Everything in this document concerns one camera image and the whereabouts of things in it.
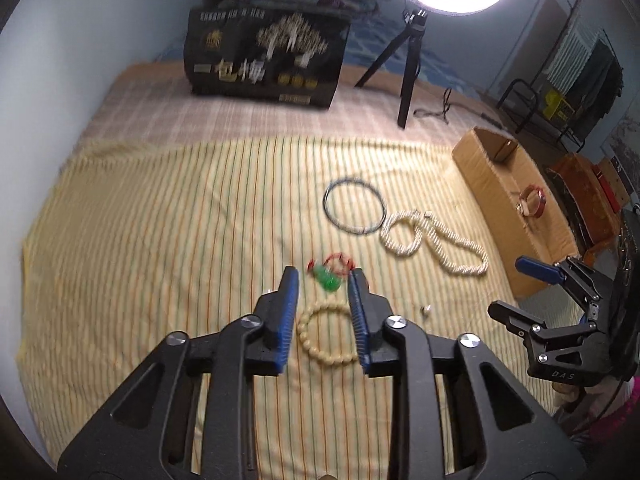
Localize red strap watch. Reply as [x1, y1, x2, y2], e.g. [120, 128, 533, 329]
[517, 185, 547, 218]

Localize black clothes rack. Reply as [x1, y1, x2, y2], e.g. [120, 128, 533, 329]
[495, 0, 626, 153]

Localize wall poster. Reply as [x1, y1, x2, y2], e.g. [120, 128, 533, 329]
[600, 105, 640, 186]

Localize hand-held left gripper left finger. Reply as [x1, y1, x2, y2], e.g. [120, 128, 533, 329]
[57, 266, 301, 480]

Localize beige bead bracelet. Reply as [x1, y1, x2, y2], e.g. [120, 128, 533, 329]
[296, 302, 363, 363]

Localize green pendant with red cord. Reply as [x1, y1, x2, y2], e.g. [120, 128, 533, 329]
[307, 253, 357, 292]

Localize beige checked blanket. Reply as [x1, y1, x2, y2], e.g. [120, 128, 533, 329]
[85, 62, 506, 161]

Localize red box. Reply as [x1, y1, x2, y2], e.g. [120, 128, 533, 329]
[595, 165, 631, 206]

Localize striped towel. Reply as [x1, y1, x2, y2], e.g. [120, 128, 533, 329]
[557, 25, 598, 91]

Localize black tripod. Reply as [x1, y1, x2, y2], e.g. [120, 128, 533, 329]
[355, 7, 431, 130]

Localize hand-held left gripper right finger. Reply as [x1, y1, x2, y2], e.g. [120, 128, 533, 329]
[347, 268, 586, 480]

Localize black printed bag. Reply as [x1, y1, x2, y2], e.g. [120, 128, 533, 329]
[182, 6, 351, 110]

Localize white pearl necklace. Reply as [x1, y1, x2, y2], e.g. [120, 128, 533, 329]
[378, 210, 489, 277]

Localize cardboard box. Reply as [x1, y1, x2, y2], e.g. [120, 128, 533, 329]
[452, 127, 581, 298]

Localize person's right forearm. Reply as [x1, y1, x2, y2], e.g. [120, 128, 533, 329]
[555, 375, 640, 453]

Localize yellow striped blanket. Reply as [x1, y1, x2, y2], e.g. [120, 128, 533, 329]
[17, 135, 566, 480]

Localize dark thin ring necklace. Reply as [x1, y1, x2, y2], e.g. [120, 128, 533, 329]
[323, 178, 387, 234]

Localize black power cable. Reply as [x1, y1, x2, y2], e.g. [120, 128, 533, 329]
[415, 87, 506, 128]

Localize yellow crate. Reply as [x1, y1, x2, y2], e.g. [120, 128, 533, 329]
[542, 89, 576, 121]

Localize dark hanging clothes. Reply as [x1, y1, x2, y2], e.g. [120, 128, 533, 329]
[565, 40, 626, 141]

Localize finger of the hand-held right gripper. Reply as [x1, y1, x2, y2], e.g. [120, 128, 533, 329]
[488, 300, 601, 361]
[516, 256, 608, 307]

